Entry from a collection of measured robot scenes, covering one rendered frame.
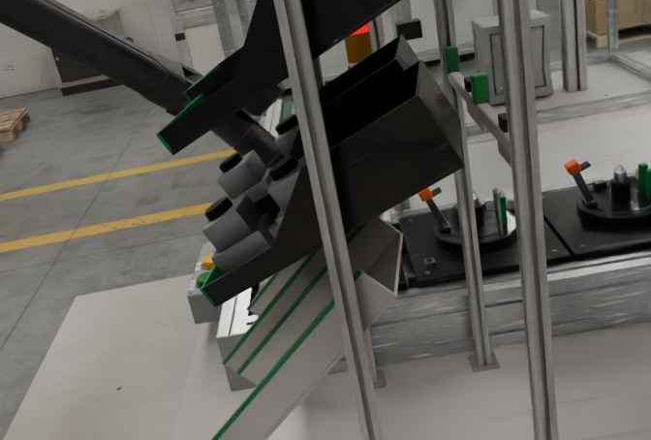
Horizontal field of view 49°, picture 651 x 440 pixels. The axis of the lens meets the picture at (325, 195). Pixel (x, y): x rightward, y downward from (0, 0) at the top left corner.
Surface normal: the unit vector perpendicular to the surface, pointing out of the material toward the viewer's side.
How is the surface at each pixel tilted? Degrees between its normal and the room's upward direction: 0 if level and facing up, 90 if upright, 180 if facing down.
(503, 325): 90
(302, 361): 90
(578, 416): 0
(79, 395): 0
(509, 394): 0
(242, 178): 90
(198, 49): 90
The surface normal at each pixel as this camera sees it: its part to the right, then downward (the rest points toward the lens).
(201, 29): 0.07, 0.37
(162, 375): -0.18, -0.91
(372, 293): -0.14, 0.40
